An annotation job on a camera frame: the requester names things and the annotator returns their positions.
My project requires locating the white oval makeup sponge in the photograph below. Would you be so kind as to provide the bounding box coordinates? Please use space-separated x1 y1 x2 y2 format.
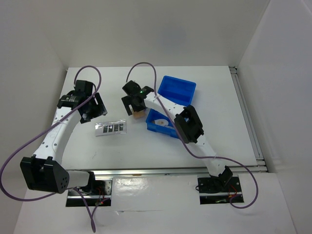
152 119 169 127

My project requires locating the beige square makeup sponge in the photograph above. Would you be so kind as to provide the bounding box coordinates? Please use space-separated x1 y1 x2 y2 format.
133 110 146 119

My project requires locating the front aluminium rail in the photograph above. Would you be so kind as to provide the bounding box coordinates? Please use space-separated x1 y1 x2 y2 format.
68 168 209 179

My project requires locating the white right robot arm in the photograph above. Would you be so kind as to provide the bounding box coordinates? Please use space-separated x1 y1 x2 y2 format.
121 80 233 191

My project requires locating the hair pin card in plastic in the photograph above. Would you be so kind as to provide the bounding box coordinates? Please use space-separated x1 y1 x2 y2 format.
95 119 127 137

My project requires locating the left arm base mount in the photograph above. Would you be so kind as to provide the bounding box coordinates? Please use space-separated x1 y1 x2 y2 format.
66 178 113 207

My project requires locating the blue divided plastic bin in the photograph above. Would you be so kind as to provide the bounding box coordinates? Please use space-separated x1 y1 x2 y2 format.
146 76 196 138

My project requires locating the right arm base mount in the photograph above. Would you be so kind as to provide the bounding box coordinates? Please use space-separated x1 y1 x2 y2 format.
195 176 244 205

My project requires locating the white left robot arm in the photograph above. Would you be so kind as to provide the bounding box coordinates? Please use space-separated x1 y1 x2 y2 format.
20 80 107 195

